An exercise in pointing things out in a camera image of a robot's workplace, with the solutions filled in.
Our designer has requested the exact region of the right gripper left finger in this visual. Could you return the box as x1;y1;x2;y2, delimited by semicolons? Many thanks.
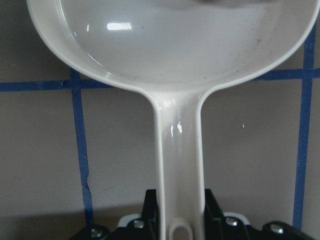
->
71;189;160;240

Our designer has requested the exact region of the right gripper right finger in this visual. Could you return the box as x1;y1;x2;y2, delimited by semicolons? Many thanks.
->
204;188;312;240

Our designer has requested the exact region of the white plastic dustpan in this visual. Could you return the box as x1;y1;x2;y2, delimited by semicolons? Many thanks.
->
27;0;320;240

